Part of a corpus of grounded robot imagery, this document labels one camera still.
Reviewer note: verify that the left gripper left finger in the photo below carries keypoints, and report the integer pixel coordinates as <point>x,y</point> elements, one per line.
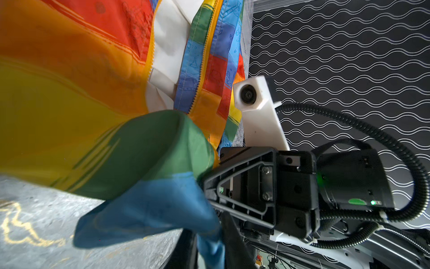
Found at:
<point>185,253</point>

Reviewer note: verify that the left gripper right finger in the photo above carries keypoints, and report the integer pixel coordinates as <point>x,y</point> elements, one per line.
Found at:
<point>236,253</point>

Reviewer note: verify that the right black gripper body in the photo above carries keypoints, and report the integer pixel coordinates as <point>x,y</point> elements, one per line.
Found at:
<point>271,189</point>

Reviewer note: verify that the rainbow striped jacket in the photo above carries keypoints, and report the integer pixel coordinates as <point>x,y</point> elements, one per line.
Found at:
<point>129,102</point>

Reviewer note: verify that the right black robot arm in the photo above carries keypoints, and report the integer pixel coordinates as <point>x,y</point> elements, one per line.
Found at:
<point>330,207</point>

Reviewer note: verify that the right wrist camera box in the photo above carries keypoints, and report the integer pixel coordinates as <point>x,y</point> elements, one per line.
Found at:
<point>262,126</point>

